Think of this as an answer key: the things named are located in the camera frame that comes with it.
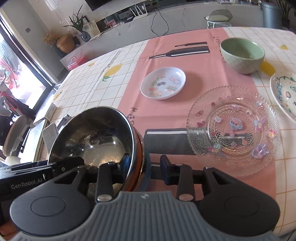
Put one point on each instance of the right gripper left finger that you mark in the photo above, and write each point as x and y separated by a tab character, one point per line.
108	174

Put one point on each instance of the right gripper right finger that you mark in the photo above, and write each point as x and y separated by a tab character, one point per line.
180	175

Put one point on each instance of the clear glass plate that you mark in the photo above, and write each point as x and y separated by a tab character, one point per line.
233	129

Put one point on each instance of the small white sticker dish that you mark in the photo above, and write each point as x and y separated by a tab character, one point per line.
163	83

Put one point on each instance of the green ceramic bowl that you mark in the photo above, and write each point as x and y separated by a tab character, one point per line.
242	55

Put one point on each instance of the white painted fruit plate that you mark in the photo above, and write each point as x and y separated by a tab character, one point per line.
283	89

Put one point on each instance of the blue steel bowl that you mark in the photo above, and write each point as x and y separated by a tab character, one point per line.
145	173

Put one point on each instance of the person left hand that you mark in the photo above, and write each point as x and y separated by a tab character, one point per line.
8	230

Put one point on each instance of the grey phone stand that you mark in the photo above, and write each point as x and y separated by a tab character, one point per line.
51	132

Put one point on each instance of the white small box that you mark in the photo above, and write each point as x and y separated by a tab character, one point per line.
45	113

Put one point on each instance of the lemon checkered tablecloth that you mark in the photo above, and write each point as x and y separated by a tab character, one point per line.
114	79

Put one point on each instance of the pink storage box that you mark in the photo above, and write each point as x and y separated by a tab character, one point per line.
76	62

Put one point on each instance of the brown round vase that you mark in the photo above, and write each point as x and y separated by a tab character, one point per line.
66	43

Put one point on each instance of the blue vase with plant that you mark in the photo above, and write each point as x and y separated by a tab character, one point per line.
77	23

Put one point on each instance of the white wifi router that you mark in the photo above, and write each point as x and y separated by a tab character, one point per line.
139	11

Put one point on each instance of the white rolling stool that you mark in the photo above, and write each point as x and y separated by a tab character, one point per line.
220	17

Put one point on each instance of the black television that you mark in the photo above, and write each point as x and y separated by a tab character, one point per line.
114	5

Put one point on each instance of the grey trash can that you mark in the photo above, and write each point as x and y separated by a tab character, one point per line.
271	15

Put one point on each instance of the potted floor plant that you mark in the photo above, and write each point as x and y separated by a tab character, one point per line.
285	7

